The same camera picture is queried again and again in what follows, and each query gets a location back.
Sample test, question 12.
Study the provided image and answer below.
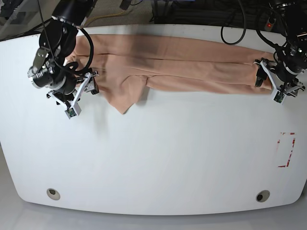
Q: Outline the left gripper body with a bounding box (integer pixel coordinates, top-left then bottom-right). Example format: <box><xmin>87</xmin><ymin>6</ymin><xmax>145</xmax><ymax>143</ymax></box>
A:
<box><xmin>273</xmin><ymin>55</ymin><xmax>307</xmax><ymax>83</ymax></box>

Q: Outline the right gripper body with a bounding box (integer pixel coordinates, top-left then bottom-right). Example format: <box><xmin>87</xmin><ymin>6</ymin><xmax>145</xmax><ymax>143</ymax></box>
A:
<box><xmin>53</xmin><ymin>75</ymin><xmax>84</xmax><ymax>101</ymax></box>

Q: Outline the peach T-shirt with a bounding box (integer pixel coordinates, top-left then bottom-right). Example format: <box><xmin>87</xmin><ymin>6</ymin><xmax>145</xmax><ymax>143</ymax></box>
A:
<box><xmin>64</xmin><ymin>34</ymin><xmax>276</xmax><ymax>115</ymax></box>

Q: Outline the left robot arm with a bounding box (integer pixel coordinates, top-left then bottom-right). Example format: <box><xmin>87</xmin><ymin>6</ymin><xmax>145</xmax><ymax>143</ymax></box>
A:
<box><xmin>255</xmin><ymin>0</ymin><xmax>307</xmax><ymax>84</ymax></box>

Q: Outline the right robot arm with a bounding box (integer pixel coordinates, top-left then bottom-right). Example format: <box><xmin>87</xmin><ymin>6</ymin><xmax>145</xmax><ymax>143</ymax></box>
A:
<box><xmin>28</xmin><ymin>0</ymin><xmax>96</xmax><ymax>102</ymax></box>

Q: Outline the power strip with red light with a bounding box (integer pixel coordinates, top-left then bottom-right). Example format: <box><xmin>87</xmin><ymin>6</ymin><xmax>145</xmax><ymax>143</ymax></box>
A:
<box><xmin>264</xmin><ymin>14</ymin><xmax>276</xmax><ymax>32</ymax></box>

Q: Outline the red tape rectangle marking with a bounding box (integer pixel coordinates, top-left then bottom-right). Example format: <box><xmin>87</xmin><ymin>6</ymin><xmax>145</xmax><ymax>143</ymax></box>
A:
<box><xmin>276</xmin><ymin>132</ymin><xmax>296</xmax><ymax>168</ymax></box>

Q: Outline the left table grommet hole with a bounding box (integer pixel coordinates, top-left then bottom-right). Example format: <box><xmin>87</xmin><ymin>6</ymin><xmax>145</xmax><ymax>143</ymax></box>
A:
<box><xmin>47</xmin><ymin>188</ymin><xmax>60</xmax><ymax>201</ymax></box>

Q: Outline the table grommet hole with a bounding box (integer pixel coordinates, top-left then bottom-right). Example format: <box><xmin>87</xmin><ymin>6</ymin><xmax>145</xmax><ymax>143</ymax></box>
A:
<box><xmin>47</xmin><ymin>188</ymin><xmax>60</xmax><ymax>201</ymax></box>
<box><xmin>256</xmin><ymin>190</ymin><xmax>270</xmax><ymax>203</ymax></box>

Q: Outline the right table grommet hole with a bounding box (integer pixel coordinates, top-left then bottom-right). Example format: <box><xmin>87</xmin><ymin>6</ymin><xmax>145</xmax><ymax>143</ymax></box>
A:
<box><xmin>256</xmin><ymin>190</ymin><xmax>270</xmax><ymax>203</ymax></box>

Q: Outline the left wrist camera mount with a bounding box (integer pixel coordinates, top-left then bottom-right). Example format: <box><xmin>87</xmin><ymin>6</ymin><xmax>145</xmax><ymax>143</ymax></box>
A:
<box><xmin>253</xmin><ymin>58</ymin><xmax>307</xmax><ymax>105</ymax></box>

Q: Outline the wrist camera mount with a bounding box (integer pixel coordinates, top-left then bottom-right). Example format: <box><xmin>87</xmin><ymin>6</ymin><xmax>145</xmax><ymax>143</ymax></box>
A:
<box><xmin>47</xmin><ymin>71</ymin><xmax>99</xmax><ymax>119</ymax></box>
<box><xmin>253</xmin><ymin>58</ymin><xmax>307</xmax><ymax>105</ymax></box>

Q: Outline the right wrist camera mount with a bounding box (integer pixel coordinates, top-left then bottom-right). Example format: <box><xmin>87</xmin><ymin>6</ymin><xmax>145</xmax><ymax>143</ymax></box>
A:
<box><xmin>47</xmin><ymin>71</ymin><xmax>99</xmax><ymax>119</ymax></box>

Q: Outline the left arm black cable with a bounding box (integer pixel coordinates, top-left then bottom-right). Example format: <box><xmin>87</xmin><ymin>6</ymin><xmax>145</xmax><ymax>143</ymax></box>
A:
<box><xmin>220</xmin><ymin>0</ymin><xmax>288</xmax><ymax>48</ymax></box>

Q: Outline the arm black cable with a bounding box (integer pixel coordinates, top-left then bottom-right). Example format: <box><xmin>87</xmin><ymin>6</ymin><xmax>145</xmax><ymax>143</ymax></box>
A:
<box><xmin>64</xmin><ymin>27</ymin><xmax>94</xmax><ymax>77</ymax></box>
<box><xmin>220</xmin><ymin>0</ymin><xmax>288</xmax><ymax>48</ymax></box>

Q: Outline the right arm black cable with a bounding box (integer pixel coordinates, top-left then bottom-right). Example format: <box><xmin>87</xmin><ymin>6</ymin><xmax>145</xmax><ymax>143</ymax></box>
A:
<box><xmin>64</xmin><ymin>27</ymin><xmax>94</xmax><ymax>77</ymax></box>

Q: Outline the yellow floor cable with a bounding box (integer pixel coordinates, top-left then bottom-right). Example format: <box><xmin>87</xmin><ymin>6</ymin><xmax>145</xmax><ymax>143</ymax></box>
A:
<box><xmin>83</xmin><ymin>11</ymin><xmax>128</xmax><ymax>27</ymax></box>

